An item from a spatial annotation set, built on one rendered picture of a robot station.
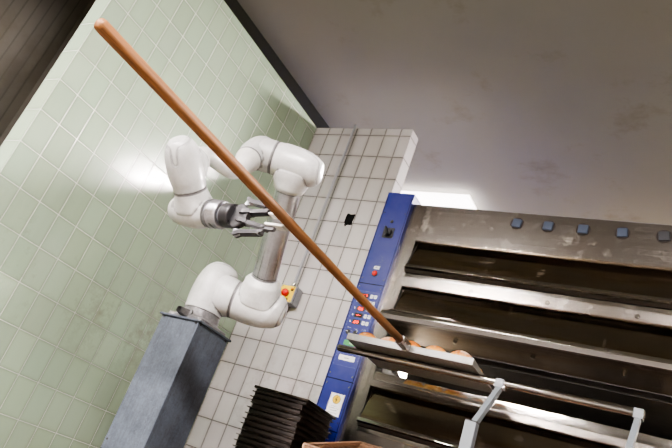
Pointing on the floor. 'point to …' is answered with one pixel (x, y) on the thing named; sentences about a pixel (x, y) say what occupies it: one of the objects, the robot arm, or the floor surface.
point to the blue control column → (397, 205)
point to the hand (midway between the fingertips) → (278, 221)
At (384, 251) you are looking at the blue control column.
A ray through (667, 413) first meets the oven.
